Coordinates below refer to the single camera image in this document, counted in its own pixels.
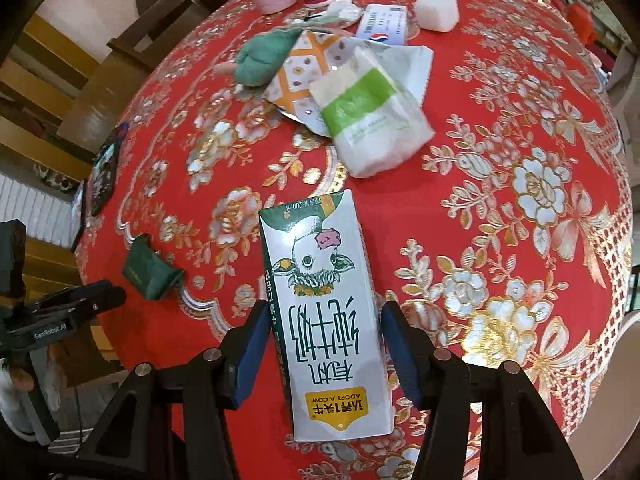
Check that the white blue medicine box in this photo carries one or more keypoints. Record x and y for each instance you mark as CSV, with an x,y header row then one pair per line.
x,y
385,22

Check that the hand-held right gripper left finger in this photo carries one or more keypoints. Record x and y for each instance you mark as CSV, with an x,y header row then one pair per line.
x,y
250,355

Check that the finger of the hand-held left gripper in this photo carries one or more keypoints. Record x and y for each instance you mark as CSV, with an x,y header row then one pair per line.
x,y
85,297

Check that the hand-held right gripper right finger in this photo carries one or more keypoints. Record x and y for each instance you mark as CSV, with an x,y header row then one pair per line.
x,y
402,355

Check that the dark green small packet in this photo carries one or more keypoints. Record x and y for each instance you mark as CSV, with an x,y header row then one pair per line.
x,y
147,272

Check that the cream round stool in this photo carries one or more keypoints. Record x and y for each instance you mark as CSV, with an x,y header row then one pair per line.
x,y
612,410

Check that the crumpled white tissue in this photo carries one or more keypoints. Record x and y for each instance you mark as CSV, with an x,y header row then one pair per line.
x,y
345,10

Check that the person's left forearm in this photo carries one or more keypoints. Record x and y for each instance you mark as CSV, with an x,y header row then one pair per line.
x,y
12,405

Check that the brown wooden chair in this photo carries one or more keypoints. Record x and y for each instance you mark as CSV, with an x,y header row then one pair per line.
x,y
125,75

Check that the person's left hand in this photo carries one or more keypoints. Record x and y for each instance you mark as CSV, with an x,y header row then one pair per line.
x,y
22,377

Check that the green plush toy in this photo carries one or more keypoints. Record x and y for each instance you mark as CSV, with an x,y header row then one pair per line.
x,y
262,57

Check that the green white tissue packet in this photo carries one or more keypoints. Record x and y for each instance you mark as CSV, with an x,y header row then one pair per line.
x,y
375,120

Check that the dark round patterned pouch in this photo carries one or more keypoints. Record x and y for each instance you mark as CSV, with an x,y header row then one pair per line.
x,y
105,170

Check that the white ribbed panel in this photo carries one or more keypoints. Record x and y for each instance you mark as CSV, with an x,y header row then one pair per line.
x,y
30,205

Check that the orange patterned snack wrapper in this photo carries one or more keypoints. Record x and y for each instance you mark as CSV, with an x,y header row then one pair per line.
x,y
300,77

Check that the white green milk carton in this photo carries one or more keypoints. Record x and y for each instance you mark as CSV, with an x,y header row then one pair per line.
x,y
325,350

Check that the red lantern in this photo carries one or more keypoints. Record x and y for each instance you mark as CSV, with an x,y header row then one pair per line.
x,y
580,17

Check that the white foam block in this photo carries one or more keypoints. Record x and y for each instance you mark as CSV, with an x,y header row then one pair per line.
x,y
436,12

